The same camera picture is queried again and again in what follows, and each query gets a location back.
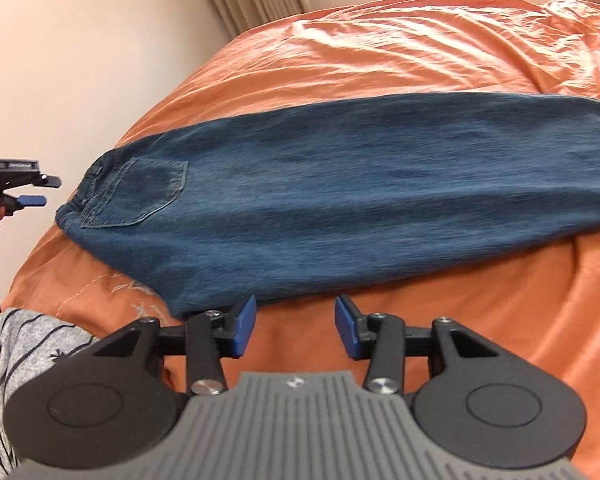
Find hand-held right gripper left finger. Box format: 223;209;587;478
96;295;258;397

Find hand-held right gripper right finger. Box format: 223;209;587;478
334;295;486;395

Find blue denim pants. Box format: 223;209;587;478
54;91;600;319

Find person's grey patterned clothing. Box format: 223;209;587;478
0;308;101;480

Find orange bed cover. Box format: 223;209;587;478
2;0;600;401

